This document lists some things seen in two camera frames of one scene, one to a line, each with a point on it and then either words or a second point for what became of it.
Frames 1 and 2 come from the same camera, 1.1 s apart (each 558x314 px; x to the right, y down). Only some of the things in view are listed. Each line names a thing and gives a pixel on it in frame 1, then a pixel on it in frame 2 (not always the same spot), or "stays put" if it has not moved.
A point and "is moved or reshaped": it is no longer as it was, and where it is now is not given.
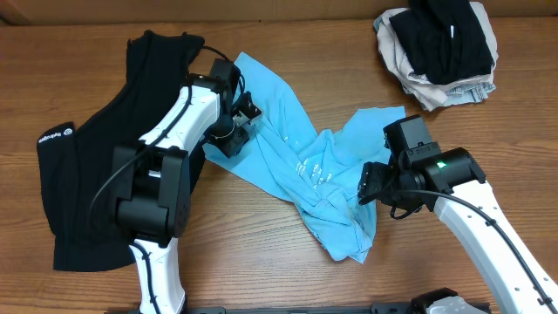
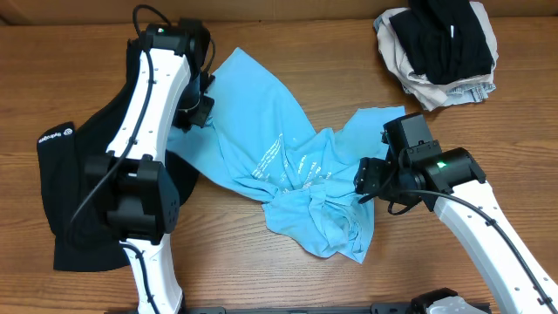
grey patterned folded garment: [468, 93] stays put
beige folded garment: [432, 96] stays put
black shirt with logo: [77, 164] stays put
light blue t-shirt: [322, 171] is moved or reshaped
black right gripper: [375, 186] stays put
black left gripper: [238, 137] → [198, 110]
